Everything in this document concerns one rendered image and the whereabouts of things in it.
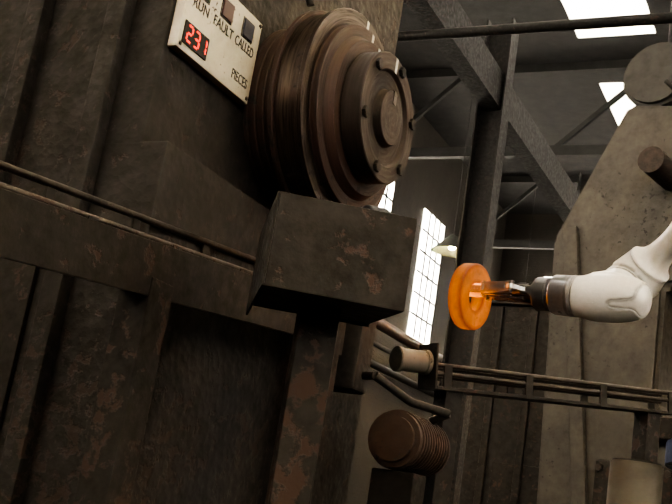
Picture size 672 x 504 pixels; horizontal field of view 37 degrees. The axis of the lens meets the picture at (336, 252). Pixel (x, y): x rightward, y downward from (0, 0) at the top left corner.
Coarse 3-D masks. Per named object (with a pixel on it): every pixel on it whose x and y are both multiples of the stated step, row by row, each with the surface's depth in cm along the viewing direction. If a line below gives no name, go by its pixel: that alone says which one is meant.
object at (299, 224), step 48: (288, 240) 141; (336, 240) 142; (384, 240) 144; (288, 288) 140; (336, 288) 141; (384, 288) 142; (336, 336) 152; (288, 384) 150; (288, 432) 148; (288, 480) 146
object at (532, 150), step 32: (416, 0) 947; (448, 0) 996; (480, 64) 1088; (512, 64) 1175; (480, 96) 1132; (512, 96) 1195; (480, 128) 1164; (512, 128) 1205; (480, 160) 1153; (544, 160) 1331; (480, 192) 1141; (544, 192) 1406; (576, 192) 1495; (480, 224) 1130; (480, 256) 1118; (448, 320) 1099; (448, 352) 1099
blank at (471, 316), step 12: (468, 264) 233; (456, 276) 231; (468, 276) 231; (480, 276) 235; (456, 288) 229; (468, 288) 231; (456, 300) 229; (468, 300) 231; (480, 300) 237; (456, 312) 230; (468, 312) 231; (480, 312) 236; (456, 324) 233; (468, 324) 232; (480, 324) 236
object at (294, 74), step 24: (312, 24) 207; (336, 24) 210; (360, 24) 220; (288, 48) 204; (312, 48) 201; (288, 72) 201; (312, 72) 201; (288, 96) 200; (288, 120) 200; (288, 144) 201; (288, 168) 204; (312, 168) 203; (312, 192) 204; (384, 192) 235
